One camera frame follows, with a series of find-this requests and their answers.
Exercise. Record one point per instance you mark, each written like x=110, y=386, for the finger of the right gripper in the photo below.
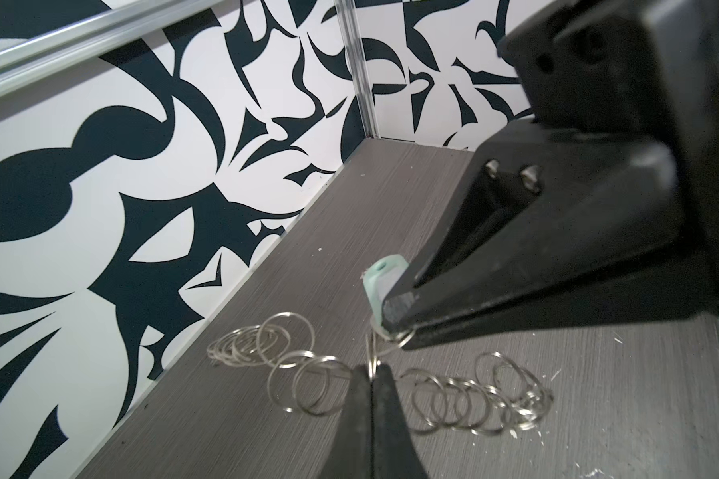
x=673, y=291
x=536, y=209

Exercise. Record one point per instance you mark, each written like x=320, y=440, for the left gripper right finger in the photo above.
x=392, y=450

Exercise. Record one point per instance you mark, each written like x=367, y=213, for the pale green key tag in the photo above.
x=378, y=280

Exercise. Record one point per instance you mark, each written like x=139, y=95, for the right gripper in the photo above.
x=639, y=67

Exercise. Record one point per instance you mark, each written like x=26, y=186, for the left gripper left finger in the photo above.
x=351, y=454

